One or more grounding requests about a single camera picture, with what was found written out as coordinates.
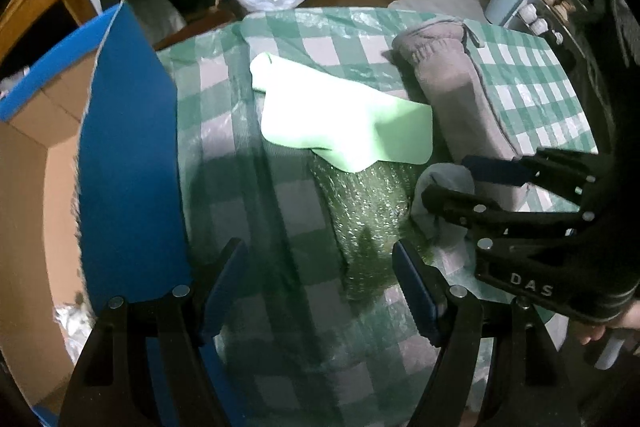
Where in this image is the green glittery sock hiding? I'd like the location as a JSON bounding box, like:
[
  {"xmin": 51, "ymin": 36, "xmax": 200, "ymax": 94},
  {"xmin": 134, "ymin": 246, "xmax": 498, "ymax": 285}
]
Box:
[{"xmin": 307, "ymin": 154, "xmax": 436, "ymax": 303}]

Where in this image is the person's right hand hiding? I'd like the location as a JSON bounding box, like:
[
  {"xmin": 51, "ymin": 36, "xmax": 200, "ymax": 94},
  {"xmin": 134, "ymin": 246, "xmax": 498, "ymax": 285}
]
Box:
[{"xmin": 576, "ymin": 299, "xmax": 640, "ymax": 348}]

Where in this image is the light blue sock bundle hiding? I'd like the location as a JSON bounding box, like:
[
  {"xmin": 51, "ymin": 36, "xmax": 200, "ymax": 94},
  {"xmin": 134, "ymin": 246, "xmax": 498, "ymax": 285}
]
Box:
[{"xmin": 411, "ymin": 163, "xmax": 476, "ymax": 248}]

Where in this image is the long grey fuzzy sock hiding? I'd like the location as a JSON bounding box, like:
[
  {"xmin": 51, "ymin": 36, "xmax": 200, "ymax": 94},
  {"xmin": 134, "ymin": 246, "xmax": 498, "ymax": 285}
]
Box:
[{"xmin": 392, "ymin": 19, "xmax": 526, "ymax": 212}]

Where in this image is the white sock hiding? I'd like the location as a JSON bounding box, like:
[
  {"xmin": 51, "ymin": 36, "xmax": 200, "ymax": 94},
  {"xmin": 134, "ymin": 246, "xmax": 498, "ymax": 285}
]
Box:
[{"xmin": 249, "ymin": 52, "xmax": 434, "ymax": 172}]

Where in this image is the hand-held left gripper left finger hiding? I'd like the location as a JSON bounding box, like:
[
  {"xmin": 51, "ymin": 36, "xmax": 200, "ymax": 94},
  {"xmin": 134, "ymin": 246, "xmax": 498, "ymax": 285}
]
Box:
[{"xmin": 65, "ymin": 237, "xmax": 251, "ymax": 427}]

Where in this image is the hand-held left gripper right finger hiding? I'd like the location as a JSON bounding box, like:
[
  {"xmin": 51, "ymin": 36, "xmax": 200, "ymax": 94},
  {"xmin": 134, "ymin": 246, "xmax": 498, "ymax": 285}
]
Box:
[{"xmin": 391, "ymin": 239, "xmax": 583, "ymax": 427}]

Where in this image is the person's right forearm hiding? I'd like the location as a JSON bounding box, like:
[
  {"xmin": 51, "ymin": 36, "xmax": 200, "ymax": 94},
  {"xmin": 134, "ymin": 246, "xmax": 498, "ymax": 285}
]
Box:
[{"xmin": 575, "ymin": 252, "xmax": 640, "ymax": 325}]

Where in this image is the blue-rimmed cardboard box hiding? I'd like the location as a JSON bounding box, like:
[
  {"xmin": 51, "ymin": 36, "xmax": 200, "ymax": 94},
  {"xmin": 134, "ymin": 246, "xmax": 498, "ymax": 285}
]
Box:
[{"xmin": 0, "ymin": 1, "xmax": 241, "ymax": 427}]

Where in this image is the green checked plastic tablecloth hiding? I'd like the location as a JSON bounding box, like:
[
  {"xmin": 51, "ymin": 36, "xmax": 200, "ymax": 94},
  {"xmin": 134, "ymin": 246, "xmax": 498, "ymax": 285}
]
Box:
[{"xmin": 155, "ymin": 4, "xmax": 601, "ymax": 427}]

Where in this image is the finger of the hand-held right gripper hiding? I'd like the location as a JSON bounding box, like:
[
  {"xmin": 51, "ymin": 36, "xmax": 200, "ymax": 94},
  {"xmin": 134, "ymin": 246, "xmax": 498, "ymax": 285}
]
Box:
[
  {"xmin": 460, "ymin": 147, "xmax": 601, "ymax": 211},
  {"xmin": 421, "ymin": 184, "xmax": 596, "ymax": 236}
]

